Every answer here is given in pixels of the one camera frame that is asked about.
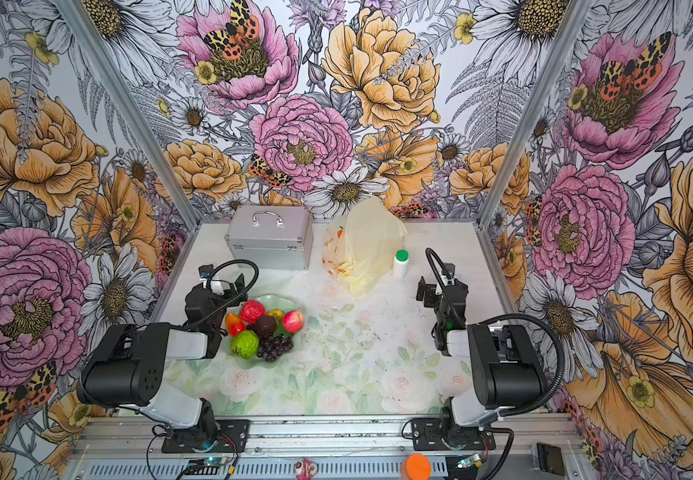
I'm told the orange round cap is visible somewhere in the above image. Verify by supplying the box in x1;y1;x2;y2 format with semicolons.
400;453;433;480

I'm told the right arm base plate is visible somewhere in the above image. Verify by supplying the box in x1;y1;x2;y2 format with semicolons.
409;417;496;452

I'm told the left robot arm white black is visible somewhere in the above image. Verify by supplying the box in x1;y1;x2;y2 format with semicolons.
78;273;248;451

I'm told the green bumpy fruit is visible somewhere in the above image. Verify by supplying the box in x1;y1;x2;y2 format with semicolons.
230;330;260;360

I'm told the crinkled red fruit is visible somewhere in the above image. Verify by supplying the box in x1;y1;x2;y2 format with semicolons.
240;300;266;325

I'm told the red pink apple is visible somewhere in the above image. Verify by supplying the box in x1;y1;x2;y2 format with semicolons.
282;310;304;334

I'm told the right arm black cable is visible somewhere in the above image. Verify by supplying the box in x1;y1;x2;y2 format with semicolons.
423;247;567;480

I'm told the black phone device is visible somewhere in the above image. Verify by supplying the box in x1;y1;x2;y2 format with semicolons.
532;442;566;478

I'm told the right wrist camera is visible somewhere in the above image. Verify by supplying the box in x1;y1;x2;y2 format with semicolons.
441;263;456;285

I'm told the red white small object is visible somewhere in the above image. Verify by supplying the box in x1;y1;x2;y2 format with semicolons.
294;459;318;480

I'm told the orange red mango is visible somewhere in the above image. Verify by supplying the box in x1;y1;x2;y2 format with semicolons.
224;313;246;337

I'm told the translucent yellow plastic bag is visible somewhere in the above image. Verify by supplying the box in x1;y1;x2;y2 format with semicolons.
322;197;408;297

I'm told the aluminium frame rail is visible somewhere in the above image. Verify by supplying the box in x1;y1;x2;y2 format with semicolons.
65;413;596;479

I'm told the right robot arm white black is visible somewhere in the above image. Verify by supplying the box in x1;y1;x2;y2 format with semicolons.
411;279;550;451

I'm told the dark brown fruit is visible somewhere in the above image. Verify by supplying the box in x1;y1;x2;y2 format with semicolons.
252;315;278;339

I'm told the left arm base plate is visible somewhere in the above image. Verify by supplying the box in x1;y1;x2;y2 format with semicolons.
162;419;250;454

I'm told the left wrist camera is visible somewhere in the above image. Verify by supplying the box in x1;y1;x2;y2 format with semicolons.
198;264;216;280

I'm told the silver metal case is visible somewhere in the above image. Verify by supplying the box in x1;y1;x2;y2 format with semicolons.
224;205;314;270

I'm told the dark purple grape bunch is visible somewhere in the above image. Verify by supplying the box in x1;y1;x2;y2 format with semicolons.
256;335;294;362

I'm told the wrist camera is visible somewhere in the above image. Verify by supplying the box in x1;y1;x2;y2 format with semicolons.
441;263;456;285
198;264;216;280

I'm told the light green wavy plate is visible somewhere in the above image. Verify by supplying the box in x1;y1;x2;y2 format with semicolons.
220;295;306;369

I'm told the white bottle green cap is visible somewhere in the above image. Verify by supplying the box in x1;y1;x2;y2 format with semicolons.
393;249;410;279

